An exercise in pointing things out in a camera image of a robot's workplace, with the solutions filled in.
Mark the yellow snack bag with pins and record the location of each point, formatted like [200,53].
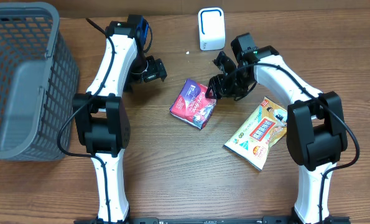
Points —
[263,129]

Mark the grey plastic mesh basket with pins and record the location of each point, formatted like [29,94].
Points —
[38,79]

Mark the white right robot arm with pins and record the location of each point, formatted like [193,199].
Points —
[318,139]

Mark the red purple tissue pack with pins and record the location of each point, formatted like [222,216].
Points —
[192,106]

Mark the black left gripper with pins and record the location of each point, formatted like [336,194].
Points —
[157,70]

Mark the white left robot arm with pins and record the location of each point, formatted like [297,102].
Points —
[100,116]

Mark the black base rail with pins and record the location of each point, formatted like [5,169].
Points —
[263,220]

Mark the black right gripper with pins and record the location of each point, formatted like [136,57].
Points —
[219,88]

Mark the white barcode scanner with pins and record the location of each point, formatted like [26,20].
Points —
[211,29]

